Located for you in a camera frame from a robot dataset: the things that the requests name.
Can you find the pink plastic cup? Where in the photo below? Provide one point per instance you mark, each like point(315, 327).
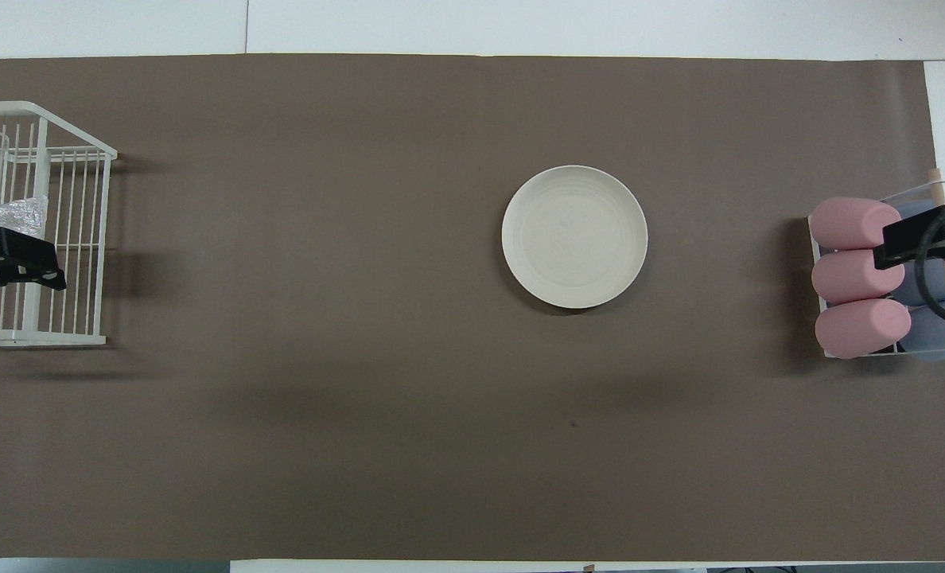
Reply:
point(838, 223)
point(858, 328)
point(842, 277)

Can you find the brown table mat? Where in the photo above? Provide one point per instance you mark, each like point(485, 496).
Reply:
point(361, 358)

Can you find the cream round plate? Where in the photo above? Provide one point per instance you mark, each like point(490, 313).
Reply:
point(574, 236)

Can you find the blue plastic cup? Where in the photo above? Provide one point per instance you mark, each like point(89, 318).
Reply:
point(938, 282)
point(914, 210)
point(930, 344)

